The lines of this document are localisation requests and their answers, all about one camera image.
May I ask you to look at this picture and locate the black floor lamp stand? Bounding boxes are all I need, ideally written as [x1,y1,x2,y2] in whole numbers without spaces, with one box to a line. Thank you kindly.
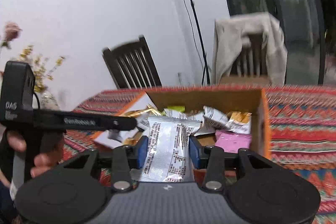
[182,0,211,85]

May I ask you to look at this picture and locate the person's left hand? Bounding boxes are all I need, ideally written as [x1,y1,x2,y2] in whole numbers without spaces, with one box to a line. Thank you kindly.
[0,129,65,183]

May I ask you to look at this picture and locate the pink roses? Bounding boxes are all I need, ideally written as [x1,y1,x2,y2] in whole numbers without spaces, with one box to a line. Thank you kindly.
[1,22,22,50]

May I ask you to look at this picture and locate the floral ceramic vase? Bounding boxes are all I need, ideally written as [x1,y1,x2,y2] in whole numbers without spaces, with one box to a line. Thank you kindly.
[39,91,60,110]

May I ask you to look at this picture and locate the dark wooden chair with jacket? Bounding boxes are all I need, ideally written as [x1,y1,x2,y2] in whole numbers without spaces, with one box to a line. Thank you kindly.
[219,34,270,85]

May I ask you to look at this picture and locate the dark wooden chair left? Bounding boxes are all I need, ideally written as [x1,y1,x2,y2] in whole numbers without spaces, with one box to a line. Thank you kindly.
[102,35,162,89]

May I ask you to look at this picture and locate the pink snack packet right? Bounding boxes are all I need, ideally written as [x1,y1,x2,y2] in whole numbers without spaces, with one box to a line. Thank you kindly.
[215,130,252,153]

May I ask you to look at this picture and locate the colourful patterned tablecloth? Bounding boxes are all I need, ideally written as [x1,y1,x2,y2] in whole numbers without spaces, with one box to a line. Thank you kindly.
[63,84,335,223]

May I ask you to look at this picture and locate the orange cardboard box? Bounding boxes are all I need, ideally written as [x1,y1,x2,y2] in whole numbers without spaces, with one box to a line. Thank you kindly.
[93,85,271,159]

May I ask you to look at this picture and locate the silver white snack packet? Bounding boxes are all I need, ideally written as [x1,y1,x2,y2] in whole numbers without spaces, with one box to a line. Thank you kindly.
[130,116,202,182]

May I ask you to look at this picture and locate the beige jacket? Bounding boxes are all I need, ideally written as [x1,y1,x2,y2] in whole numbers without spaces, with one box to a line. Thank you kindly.
[211,12,288,85]

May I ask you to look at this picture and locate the yellow flower branches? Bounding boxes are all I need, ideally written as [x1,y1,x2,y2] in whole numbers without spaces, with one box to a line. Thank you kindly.
[14,45,66,93]

